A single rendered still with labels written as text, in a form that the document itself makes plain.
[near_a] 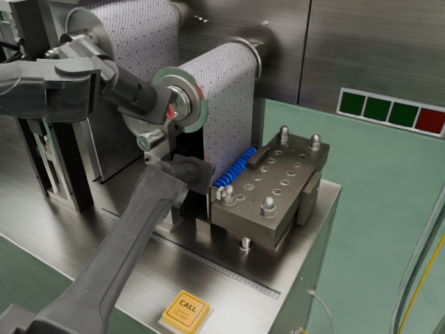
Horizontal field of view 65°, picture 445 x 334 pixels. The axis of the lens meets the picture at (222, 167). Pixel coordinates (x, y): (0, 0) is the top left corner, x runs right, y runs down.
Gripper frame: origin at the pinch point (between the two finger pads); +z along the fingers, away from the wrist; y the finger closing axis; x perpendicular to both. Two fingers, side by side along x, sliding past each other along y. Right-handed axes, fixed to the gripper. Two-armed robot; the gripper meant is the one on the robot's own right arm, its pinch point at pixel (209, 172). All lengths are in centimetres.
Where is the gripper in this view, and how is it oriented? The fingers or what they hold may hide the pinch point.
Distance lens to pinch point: 84.7
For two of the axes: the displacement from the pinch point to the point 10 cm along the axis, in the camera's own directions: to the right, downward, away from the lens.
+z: 4.4, -0.2, 9.0
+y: 8.6, 2.9, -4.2
